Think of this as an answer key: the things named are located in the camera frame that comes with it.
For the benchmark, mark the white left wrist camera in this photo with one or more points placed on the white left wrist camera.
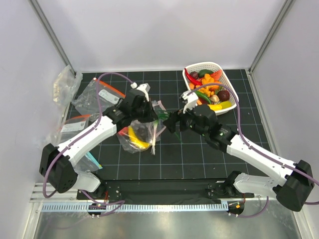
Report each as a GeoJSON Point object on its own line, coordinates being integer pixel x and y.
{"type": "Point", "coordinates": [145, 89]}

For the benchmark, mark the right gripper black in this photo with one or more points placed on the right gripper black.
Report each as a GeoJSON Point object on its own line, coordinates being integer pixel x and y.
{"type": "Point", "coordinates": [175, 117]}

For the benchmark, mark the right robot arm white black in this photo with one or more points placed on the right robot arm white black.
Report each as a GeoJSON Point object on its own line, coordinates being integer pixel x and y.
{"type": "Point", "coordinates": [289, 182]}

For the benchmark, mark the orange-zip bag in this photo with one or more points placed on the orange-zip bag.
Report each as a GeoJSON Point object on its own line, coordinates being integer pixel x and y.
{"type": "Point", "coordinates": [64, 132]}
{"type": "Point", "coordinates": [89, 102]}

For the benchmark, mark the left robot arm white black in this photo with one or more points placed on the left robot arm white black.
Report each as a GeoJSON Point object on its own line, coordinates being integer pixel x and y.
{"type": "Point", "coordinates": [58, 162]}

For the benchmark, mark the orange-zip bag upper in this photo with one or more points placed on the orange-zip bag upper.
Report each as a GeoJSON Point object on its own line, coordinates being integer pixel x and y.
{"type": "Point", "coordinates": [89, 102]}

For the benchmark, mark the dark red toy plum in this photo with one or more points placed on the dark red toy plum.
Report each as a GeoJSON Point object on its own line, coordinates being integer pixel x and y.
{"type": "Point", "coordinates": [223, 95]}

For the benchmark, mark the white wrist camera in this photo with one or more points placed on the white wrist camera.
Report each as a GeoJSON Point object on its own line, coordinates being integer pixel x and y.
{"type": "Point", "coordinates": [190, 100]}
{"type": "Point", "coordinates": [145, 89]}

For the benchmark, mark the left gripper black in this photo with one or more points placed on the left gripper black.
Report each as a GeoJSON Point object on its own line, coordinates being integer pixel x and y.
{"type": "Point", "coordinates": [151, 116]}

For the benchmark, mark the red toy chili pepper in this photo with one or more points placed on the red toy chili pepper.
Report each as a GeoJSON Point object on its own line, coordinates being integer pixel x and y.
{"type": "Point", "coordinates": [191, 79]}

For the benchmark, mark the orange-zip bag lower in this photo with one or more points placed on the orange-zip bag lower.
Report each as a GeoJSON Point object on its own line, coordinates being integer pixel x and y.
{"type": "Point", "coordinates": [64, 132]}

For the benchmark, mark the yellow toy banana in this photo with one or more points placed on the yellow toy banana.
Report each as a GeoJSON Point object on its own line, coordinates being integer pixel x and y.
{"type": "Point", "coordinates": [135, 141]}

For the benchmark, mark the perforated aluminium rail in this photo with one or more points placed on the perforated aluminium rail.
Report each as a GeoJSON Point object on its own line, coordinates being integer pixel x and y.
{"type": "Point", "coordinates": [90, 208]}

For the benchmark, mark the white perforated plastic basket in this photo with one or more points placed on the white perforated plastic basket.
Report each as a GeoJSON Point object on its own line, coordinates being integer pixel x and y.
{"type": "Point", "coordinates": [208, 68]}

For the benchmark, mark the clear pink-dotted zip bag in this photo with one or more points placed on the clear pink-dotted zip bag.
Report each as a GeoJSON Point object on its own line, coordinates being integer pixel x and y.
{"type": "Point", "coordinates": [142, 131]}

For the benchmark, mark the crumpled clear bag at wall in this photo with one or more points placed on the crumpled clear bag at wall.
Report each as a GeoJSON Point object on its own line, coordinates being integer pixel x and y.
{"type": "Point", "coordinates": [66, 86]}

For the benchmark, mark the blue-zip clear bag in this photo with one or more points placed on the blue-zip clear bag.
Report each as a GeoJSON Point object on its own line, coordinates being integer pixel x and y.
{"type": "Point", "coordinates": [88, 163]}

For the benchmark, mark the red toy strawberry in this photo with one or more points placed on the red toy strawberry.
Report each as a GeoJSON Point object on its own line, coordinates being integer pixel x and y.
{"type": "Point", "coordinates": [124, 131]}

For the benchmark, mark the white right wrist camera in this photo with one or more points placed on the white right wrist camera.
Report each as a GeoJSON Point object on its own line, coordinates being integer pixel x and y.
{"type": "Point", "coordinates": [190, 100]}

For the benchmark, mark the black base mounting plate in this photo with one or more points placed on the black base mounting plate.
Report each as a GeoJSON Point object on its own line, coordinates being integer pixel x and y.
{"type": "Point", "coordinates": [166, 192]}

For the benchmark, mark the orange toy bell pepper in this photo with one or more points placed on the orange toy bell pepper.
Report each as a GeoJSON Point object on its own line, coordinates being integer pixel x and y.
{"type": "Point", "coordinates": [210, 78]}

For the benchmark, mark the green toy scallion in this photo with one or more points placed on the green toy scallion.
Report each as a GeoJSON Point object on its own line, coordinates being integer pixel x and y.
{"type": "Point", "coordinates": [162, 115]}

